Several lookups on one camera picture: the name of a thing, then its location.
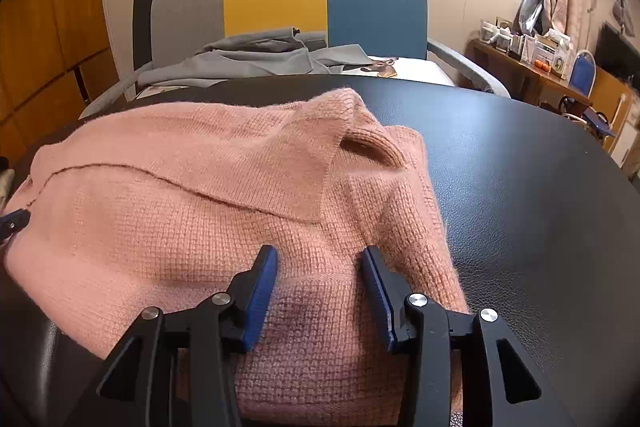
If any pink knitted sweater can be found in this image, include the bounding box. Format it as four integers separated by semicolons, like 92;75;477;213
6;89;466;426

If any wooden desk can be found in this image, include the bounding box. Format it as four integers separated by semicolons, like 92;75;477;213
465;38;634;153

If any grey cloth on chair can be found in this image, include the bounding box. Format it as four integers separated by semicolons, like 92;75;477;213
138;27;373;88

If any black monitor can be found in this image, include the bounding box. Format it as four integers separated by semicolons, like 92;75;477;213
594;23;640;91

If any grey yellow blue chair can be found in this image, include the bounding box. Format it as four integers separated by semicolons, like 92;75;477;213
87;0;508;115

